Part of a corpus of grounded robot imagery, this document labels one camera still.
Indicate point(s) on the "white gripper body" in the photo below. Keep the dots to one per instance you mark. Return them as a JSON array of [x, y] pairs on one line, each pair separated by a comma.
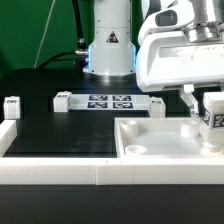
[[176, 50]]

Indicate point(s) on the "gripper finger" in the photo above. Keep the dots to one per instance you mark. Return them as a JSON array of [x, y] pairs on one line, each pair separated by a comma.
[[186, 94]]

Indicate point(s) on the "white square table top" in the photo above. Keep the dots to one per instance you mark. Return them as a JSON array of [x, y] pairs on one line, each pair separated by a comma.
[[166, 138]]

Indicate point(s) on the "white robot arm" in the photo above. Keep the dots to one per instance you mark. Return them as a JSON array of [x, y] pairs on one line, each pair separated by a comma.
[[112, 55]]

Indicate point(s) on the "white marker plate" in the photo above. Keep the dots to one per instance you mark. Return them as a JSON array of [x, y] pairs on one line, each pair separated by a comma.
[[109, 102]]

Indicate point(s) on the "white U-shaped obstacle fence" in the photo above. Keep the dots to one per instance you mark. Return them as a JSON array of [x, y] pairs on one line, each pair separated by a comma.
[[104, 171]]

